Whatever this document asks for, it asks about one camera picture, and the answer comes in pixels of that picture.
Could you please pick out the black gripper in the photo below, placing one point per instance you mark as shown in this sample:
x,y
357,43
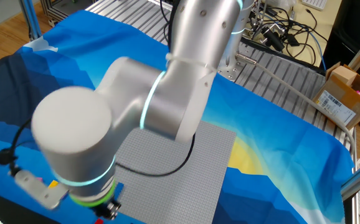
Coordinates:
x,y
100,211

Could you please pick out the red Lego brick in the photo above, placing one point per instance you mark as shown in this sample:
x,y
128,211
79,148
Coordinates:
x,y
98,221

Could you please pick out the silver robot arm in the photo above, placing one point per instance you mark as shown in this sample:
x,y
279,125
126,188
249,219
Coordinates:
x,y
74,124

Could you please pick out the grey Lego baseplate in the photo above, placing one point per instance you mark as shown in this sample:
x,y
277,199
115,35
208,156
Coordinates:
x,y
173,193

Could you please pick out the yellow Lego brick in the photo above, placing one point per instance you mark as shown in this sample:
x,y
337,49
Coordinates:
x,y
53,183

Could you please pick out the blue mountain print cloth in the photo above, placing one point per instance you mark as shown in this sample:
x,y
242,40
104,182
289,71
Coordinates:
x,y
276,149

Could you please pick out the black clamp device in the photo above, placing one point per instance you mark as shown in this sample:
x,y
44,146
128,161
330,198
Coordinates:
x,y
273,39

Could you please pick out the black power adapter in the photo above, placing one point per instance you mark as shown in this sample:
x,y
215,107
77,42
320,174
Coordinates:
x,y
292,40

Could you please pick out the open cardboard box with label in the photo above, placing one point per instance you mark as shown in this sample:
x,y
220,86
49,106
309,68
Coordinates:
x,y
339,96

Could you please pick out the small tan cardboard box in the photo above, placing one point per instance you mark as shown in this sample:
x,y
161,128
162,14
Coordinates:
x,y
343,74

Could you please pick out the white keyboard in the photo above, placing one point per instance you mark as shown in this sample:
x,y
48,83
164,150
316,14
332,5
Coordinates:
x,y
314,3

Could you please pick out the black cabinet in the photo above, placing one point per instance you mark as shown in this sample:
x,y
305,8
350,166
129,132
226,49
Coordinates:
x,y
354,31

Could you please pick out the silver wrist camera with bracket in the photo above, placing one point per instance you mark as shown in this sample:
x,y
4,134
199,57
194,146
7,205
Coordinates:
x,y
40,189

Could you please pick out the black white striped frame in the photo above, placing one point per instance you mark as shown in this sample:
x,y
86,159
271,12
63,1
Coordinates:
x,y
58,11

